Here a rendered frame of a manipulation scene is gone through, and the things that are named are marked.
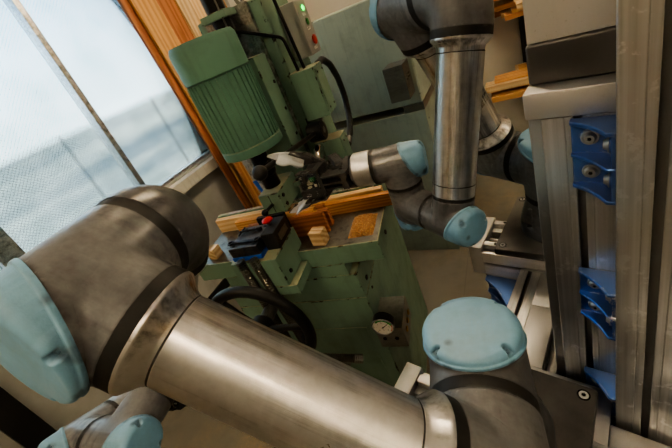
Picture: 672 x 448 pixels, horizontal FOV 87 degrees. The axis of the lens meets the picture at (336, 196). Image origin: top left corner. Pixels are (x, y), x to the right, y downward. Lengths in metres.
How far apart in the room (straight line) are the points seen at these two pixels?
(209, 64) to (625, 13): 0.77
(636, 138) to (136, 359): 0.47
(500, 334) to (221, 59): 0.79
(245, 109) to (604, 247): 0.78
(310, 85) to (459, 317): 0.81
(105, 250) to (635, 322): 0.59
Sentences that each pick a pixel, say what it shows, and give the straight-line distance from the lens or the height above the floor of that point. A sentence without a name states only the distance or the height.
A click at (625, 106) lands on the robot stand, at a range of 0.42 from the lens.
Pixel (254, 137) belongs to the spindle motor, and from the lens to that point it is 0.95.
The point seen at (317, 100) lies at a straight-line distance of 1.11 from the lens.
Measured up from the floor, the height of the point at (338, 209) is 0.92.
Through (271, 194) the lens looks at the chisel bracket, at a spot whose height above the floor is 1.03.
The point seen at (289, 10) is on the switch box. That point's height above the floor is 1.46.
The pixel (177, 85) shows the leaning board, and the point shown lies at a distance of 2.55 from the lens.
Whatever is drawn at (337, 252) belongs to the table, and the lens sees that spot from 0.94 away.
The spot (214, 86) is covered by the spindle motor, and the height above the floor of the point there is 1.36.
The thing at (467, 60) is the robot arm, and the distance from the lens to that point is 0.61.
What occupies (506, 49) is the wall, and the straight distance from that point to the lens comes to 3.18.
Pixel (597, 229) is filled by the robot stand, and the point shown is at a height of 1.06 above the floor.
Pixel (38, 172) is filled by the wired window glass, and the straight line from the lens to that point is 2.24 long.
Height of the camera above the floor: 1.41
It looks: 26 degrees down
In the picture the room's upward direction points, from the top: 23 degrees counter-clockwise
